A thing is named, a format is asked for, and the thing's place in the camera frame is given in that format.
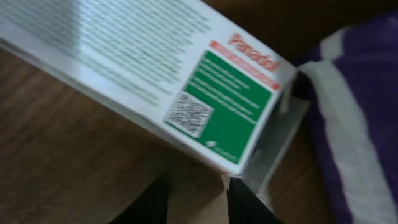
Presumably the purple sanitary pad pack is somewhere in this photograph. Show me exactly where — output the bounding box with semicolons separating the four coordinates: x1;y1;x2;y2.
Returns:
297;10;397;223

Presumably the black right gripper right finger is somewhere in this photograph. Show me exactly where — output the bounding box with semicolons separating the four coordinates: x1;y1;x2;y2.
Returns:
226;178;284;224

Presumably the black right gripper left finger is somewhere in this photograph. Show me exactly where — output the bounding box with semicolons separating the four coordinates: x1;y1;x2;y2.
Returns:
109;175;172;224

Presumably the white green medicine box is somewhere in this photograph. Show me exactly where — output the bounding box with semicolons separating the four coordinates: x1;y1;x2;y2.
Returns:
1;0;308;194

